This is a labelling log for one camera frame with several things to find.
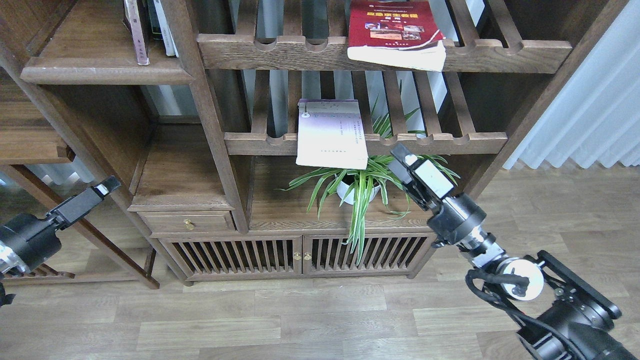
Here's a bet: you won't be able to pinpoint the white pleated curtain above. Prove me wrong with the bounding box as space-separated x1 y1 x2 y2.
503 0 640 170

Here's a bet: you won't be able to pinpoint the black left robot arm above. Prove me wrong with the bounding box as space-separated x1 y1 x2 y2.
0 175 121 280

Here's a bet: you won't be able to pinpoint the green spider plant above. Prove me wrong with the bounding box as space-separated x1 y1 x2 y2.
276 111 461 265

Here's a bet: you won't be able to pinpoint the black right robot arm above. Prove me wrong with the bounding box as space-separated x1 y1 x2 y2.
388 145 634 360

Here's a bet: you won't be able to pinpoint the brass drawer knob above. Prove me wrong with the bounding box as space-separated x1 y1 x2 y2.
183 219 195 231

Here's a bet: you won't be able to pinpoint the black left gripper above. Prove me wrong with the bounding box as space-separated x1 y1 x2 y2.
0 175 121 273

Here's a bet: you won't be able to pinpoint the white lavender paperback book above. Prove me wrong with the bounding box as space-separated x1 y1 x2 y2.
295 98 369 170

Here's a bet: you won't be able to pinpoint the white upright book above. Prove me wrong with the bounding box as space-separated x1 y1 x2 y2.
153 0 179 57

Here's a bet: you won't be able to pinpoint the dark wooden bookshelf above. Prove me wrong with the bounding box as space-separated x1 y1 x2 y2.
1 0 627 284

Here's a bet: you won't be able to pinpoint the maroon book white characters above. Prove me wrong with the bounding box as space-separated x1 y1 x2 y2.
123 0 150 66

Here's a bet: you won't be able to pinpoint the red paperback book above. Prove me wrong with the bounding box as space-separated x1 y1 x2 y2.
346 0 446 72

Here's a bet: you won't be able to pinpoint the wooden side rack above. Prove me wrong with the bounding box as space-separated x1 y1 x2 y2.
0 235 76 281

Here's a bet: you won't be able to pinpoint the green spine upright book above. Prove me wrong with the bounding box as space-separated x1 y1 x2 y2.
146 0 163 41

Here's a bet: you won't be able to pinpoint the white plant pot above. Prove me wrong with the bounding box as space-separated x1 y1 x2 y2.
336 175 381 205

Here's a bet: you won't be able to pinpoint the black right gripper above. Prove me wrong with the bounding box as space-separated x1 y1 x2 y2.
389 144 488 249

